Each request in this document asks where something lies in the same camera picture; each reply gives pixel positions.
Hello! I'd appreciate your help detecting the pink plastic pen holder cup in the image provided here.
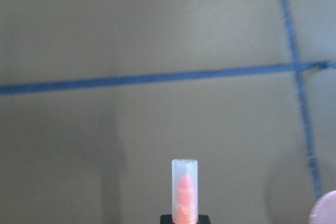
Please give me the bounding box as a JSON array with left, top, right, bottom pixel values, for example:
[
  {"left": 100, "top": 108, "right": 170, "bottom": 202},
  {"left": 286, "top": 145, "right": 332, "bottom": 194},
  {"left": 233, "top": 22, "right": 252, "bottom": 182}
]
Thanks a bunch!
[{"left": 308, "top": 190, "right": 336, "bottom": 224}]

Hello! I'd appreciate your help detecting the orange highlighter pen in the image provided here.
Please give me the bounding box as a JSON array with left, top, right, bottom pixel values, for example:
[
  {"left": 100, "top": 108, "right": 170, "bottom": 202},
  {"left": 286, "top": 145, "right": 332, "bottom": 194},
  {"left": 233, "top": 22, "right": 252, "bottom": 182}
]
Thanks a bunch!
[{"left": 172, "top": 158, "right": 198, "bottom": 223}]

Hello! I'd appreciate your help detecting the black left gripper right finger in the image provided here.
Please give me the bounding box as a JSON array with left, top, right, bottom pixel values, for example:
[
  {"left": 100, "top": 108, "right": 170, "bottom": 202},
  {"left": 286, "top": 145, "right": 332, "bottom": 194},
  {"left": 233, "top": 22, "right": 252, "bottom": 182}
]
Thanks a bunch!
[{"left": 197, "top": 215, "right": 211, "bottom": 224}]

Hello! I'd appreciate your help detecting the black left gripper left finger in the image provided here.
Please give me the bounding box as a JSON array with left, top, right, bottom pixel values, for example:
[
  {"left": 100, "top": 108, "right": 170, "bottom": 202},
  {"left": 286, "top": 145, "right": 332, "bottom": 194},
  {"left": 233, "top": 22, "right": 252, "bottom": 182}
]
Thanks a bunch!
[{"left": 160, "top": 215, "right": 173, "bottom": 224}]

